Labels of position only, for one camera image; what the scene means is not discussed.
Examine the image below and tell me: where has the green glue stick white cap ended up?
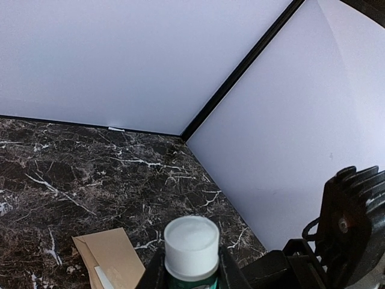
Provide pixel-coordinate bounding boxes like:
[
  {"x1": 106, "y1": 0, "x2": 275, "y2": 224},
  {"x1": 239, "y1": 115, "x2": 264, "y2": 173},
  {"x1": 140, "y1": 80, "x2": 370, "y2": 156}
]
[{"x1": 164, "y1": 216, "x2": 220, "y2": 289}]

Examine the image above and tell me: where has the brown paper envelope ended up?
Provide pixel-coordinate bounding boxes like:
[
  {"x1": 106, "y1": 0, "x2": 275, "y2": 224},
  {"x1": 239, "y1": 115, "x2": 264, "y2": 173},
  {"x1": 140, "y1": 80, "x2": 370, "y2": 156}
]
[{"x1": 72, "y1": 228, "x2": 145, "y2": 288}]

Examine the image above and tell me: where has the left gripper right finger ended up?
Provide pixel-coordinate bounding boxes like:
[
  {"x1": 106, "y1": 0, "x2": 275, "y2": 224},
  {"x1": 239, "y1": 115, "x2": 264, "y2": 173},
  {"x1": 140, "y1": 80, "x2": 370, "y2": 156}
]
[{"x1": 218, "y1": 246, "x2": 251, "y2": 289}]

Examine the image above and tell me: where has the white letter paper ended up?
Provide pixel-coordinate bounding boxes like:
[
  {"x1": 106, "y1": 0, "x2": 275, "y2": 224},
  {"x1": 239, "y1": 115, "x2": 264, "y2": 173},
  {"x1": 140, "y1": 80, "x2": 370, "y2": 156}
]
[{"x1": 94, "y1": 266, "x2": 114, "y2": 289}]

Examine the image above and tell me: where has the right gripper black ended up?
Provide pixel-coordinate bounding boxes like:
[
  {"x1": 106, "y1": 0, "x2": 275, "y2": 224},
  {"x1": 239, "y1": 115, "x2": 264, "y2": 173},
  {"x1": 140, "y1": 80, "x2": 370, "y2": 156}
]
[{"x1": 241, "y1": 239, "x2": 328, "y2": 288}]

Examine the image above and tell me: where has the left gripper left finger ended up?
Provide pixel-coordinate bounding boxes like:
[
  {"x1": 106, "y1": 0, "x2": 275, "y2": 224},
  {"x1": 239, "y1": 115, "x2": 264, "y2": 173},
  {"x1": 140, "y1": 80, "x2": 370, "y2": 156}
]
[{"x1": 137, "y1": 248, "x2": 167, "y2": 289}]

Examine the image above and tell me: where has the right black frame post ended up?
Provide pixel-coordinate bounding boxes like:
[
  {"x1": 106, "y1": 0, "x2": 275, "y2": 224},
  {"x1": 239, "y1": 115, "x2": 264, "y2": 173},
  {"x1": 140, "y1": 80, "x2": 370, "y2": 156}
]
[{"x1": 180, "y1": 0, "x2": 305, "y2": 142}]

